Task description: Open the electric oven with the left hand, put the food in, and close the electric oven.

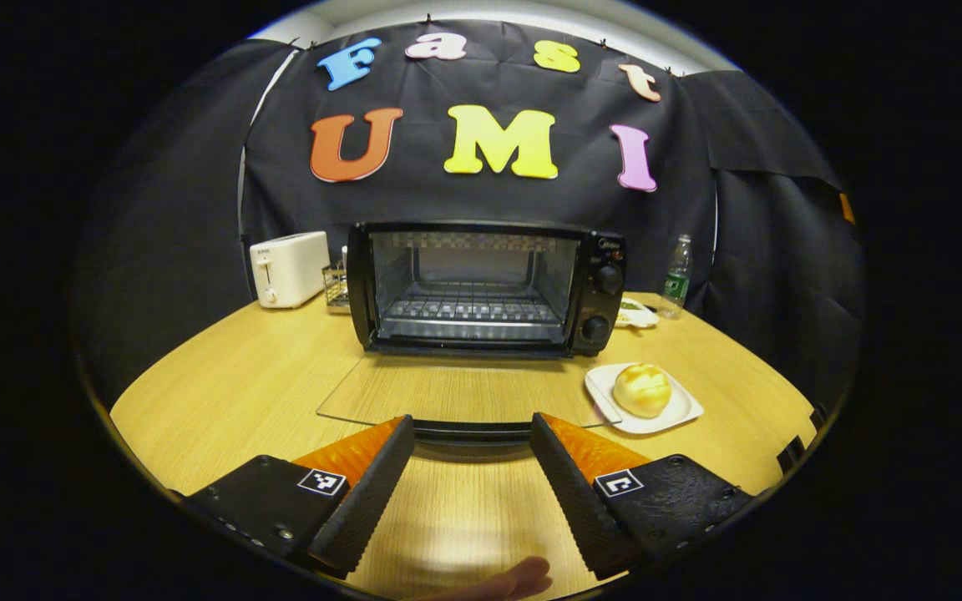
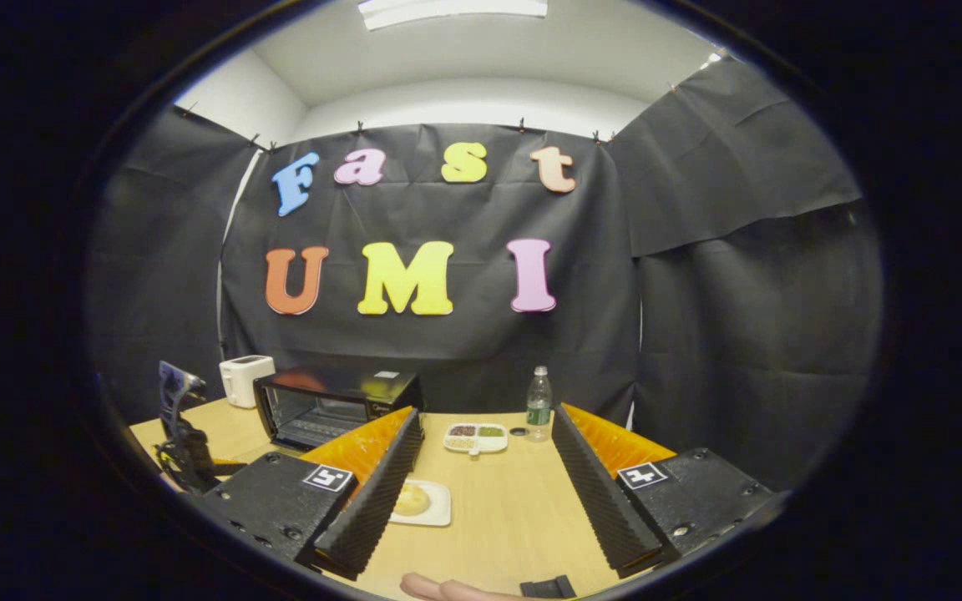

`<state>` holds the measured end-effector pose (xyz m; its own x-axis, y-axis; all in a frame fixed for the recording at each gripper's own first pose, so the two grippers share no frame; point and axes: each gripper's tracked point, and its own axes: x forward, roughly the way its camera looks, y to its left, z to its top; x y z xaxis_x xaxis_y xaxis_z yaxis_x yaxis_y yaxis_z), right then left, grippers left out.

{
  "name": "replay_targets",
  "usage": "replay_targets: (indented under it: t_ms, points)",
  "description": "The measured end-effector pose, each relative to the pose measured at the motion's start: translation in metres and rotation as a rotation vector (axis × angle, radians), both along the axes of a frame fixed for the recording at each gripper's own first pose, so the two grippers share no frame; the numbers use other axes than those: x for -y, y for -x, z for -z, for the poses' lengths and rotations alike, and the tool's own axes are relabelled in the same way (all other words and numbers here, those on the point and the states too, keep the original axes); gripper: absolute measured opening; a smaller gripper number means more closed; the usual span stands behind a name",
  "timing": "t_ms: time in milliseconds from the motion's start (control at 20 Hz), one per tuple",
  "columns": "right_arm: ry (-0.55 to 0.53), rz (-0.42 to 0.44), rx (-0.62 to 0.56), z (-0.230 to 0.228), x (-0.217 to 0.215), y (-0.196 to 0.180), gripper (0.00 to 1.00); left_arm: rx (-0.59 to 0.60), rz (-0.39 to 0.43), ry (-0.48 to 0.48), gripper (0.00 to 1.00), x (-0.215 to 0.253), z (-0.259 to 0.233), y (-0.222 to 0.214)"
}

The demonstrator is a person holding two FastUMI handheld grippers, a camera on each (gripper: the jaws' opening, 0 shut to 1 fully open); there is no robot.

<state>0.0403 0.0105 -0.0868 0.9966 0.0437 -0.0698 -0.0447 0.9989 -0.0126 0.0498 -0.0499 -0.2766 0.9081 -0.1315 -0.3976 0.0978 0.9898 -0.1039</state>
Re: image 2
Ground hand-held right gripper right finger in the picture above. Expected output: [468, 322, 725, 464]
[551, 403, 782, 578]

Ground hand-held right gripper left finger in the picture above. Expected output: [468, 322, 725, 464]
[197, 407, 425, 581]

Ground yellow bread bun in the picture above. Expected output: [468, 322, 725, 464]
[395, 484, 432, 517]

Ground black electric oven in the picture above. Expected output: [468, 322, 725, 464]
[253, 367, 425, 453]

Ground white rectangular plate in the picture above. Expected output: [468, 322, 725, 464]
[389, 480, 453, 528]

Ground white toaster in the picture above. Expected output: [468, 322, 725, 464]
[220, 355, 276, 409]

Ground clear plastic water bottle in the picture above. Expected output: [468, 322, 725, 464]
[526, 366, 553, 442]

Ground white divided snack dish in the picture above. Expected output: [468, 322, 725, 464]
[444, 423, 509, 457]

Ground large ceiling light panel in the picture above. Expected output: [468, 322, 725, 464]
[357, 0, 549, 31]

